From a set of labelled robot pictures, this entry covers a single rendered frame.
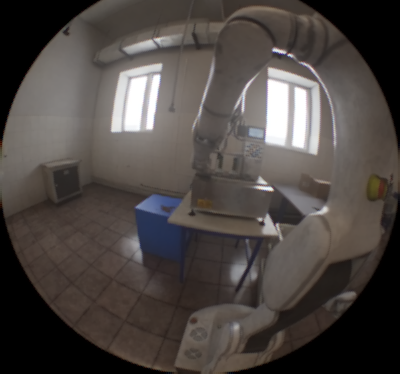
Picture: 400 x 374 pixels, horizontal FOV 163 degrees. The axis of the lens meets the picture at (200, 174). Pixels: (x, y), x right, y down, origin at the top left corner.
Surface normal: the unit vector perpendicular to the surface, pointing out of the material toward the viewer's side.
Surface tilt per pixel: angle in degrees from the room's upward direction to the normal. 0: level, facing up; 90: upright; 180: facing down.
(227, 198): 90
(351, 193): 87
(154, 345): 0
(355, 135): 93
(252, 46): 137
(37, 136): 90
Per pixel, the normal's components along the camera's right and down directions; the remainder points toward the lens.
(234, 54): -0.25, 0.90
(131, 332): 0.10, -0.97
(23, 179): 0.98, 0.14
